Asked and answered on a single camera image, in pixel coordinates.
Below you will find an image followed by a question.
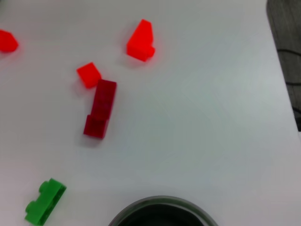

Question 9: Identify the glass teacup black sleeve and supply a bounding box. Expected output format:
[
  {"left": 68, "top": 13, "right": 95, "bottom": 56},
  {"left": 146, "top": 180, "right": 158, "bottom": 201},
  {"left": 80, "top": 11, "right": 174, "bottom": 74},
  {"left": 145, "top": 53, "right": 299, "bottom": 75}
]
[{"left": 107, "top": 195, "right": 221, "bottom": 226}]

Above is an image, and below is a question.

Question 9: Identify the dark red long brick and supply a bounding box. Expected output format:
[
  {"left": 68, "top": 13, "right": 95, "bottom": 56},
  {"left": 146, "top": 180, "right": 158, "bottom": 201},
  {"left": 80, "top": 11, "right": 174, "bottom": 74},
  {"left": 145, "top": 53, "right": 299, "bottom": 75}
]
[{"left": 82, "top": 79, "right": 118, "bottom": 139}]

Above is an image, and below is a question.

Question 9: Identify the bright red slope brick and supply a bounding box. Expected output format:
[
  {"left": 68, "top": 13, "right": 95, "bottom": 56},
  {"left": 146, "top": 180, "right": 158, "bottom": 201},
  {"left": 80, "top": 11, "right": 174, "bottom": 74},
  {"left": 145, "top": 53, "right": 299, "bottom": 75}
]
[{"left": 126, "top": 19, "right": 156, "bottom": 63}]

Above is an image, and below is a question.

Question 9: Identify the small red brick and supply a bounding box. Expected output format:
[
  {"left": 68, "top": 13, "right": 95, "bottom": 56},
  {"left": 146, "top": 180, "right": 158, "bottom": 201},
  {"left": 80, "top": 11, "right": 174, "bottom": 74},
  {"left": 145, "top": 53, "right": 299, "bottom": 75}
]
[
  {"left": 0, "top": 29, "right": 19, "bottom": 53},
  {"left": 76, "top": 61, "right": 103, "bottom": 89}
]

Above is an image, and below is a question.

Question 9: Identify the green two-stud brick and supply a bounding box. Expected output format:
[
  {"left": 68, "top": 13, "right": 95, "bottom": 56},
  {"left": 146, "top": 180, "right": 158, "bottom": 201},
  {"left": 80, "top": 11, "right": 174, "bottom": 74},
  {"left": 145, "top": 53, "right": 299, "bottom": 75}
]
[{"left": 24, "top": 178, "right": 68, "bottom": 226}]

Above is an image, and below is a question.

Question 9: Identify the black floor cable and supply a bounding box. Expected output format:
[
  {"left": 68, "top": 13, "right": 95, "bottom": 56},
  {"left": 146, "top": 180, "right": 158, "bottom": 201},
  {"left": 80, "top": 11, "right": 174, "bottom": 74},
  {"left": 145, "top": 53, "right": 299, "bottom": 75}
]
[{"left": 277, "top": 48, "right": 301, "bottom": 55}]

